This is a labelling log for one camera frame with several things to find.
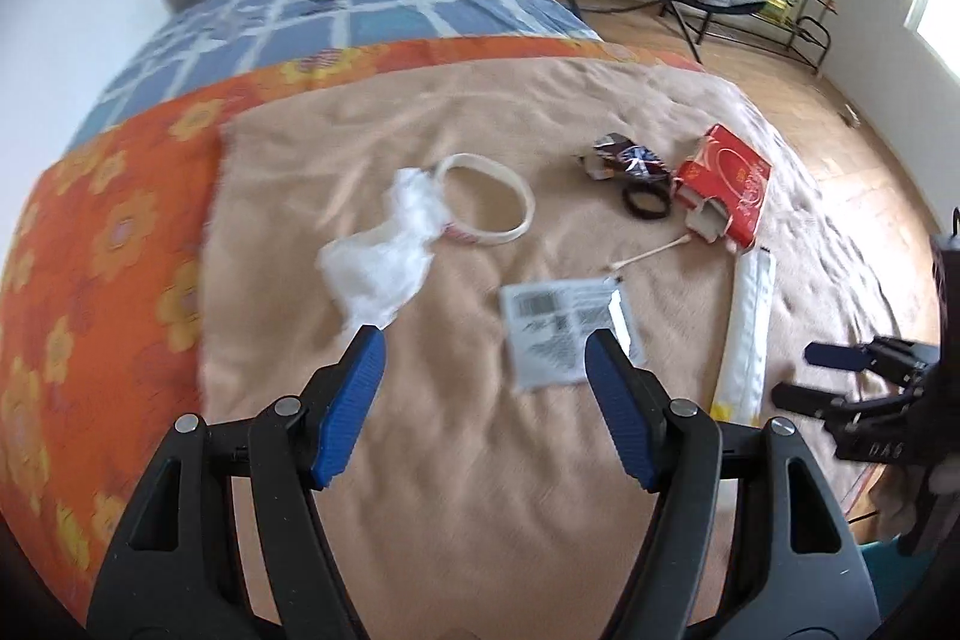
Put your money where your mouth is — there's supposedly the long white colourful wrapper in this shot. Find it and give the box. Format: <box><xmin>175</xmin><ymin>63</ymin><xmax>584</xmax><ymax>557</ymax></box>
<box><xmin>711</xmin><ymin>247</ymin><xmax>776</xmax><ymax>427</ymax></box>

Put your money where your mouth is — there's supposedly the white tissue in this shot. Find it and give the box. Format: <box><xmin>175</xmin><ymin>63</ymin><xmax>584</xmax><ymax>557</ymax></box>
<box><xmin>317</xmin><ymin>169</ymin><xmax>449</xmax><ymax>342</ymax></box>

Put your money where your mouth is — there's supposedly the red cardboard box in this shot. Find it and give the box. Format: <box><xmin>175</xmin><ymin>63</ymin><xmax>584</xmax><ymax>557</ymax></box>
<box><xmin>672</xmin><ymin>124</ymin><xmax>771</xmax><ymax>250</ymax></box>

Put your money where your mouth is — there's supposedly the teal plastic stool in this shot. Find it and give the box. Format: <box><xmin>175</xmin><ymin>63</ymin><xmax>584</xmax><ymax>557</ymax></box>
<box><xmin>861</xmin><ymin>534</ymin><xmax>960</xmax><ymax>640</ymax></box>

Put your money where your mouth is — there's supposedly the beige fleece blanket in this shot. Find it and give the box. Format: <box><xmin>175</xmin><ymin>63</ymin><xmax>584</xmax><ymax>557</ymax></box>
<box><xmin>199</xmin><ymin>57</ymin><xmax>935</xmax><ymax>638</ymax></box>

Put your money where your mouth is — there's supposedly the cotton swab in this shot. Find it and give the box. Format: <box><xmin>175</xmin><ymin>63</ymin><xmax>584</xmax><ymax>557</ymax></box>
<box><xmin>607</xmin><ymin>234</ymin><xmax>692</xmax><ymax>273</ymax></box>

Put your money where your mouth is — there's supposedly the orange floral bedsheet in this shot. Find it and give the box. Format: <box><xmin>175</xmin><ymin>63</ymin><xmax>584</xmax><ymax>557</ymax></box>
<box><xmin>2</xmin><ymin>37</ymin><xmax>693</xmax><ymax>638</ymax></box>

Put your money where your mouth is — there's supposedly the white silicone wristband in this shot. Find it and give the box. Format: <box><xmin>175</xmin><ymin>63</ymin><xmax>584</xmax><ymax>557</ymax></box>
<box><xmin>431</xmin><ymin>152</ymin><xmax>535</xmax><ymax>247</ymax></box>

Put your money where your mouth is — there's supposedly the dark crumpled snack wrapper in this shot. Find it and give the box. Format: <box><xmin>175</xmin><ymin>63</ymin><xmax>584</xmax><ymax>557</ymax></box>
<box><xmin>578</xmin><ymin>133</ymin><xmax>670</xmax><ymax>184</ymax></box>

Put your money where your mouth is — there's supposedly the blue checked bed cover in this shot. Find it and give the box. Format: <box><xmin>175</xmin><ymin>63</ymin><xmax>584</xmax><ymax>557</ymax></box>
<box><xmin>68</xmin><ymin>0</ymin><xmax>599</xmax><ymax>148</ymax></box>

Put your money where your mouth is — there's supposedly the black hair tie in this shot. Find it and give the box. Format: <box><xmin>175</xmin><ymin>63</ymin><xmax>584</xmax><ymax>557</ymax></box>
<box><xmin>620</xmin><ymin>180</ymin><xmax>674</xmax><ymax>221</ymax></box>

